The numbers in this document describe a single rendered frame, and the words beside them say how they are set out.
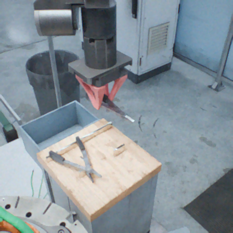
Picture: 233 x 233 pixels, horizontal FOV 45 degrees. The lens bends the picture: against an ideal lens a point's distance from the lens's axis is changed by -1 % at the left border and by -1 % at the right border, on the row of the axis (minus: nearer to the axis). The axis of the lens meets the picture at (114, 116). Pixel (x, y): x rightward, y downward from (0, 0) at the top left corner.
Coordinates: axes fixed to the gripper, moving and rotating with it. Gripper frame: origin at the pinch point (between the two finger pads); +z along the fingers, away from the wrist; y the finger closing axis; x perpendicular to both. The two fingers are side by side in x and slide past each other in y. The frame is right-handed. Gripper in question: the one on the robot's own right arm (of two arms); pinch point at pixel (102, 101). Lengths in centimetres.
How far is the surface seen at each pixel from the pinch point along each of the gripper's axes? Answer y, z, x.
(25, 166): 10, 41, -32
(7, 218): 25.4, 2.7, 9.6
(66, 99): -52, 86, -110
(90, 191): 10.2, 11.9, 8.2
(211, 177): -99, 120, -12
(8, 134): 6, 45, -55
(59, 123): 1.4, 16.7, -17.9
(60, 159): 11.1, 9.2, -0.1
